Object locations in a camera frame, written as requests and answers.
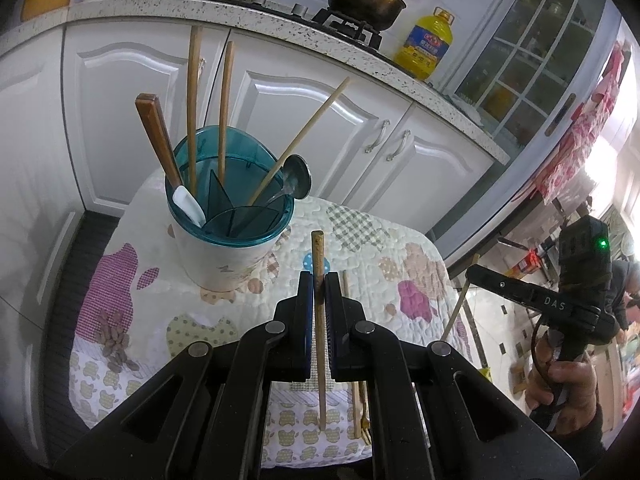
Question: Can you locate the patchwork quilted table cover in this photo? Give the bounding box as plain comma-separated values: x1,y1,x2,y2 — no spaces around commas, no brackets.
67,167,473,471

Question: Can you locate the metal spoon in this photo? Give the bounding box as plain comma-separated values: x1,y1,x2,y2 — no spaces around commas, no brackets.
262,154,313,207

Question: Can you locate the yellow cooking oil bottle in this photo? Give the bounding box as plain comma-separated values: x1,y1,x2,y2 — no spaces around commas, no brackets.
392,6,455,81

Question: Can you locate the teal rimmed white utensil holder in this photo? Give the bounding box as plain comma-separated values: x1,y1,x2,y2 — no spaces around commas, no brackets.
165,126,295,292

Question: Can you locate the person's right hand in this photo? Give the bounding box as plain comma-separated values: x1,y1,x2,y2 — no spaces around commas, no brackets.
527,332,601,433

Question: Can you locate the brown wooden utensil handle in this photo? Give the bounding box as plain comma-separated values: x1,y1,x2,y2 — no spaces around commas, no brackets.
135,92,185,188

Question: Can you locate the black cable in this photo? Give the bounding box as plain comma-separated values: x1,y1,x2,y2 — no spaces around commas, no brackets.
531,317,558,391

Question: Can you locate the white plastic spoon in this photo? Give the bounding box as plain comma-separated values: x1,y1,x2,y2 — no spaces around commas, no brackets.
172,186,207,228

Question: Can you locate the pink patterned hanging cloth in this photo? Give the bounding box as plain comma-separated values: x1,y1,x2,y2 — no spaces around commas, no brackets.
535,40,633,206

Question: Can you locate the speckled stone countertop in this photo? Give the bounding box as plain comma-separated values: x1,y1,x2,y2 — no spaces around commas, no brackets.
0,0,511,166

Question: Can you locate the person's right forearm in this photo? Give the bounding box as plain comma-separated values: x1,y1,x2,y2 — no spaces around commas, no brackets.
560,402,608,478

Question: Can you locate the white glass door cabinet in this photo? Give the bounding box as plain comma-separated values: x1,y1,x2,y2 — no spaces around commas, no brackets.
430,0,623,261

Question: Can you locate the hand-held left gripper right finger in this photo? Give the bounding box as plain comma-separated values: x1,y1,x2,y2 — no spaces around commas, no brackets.
324,271,581,480

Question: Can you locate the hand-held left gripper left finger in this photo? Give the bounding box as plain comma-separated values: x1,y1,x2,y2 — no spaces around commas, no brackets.
54,270,317,480

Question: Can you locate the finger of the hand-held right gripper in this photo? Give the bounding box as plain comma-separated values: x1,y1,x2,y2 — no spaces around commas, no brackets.
465,263,534,312

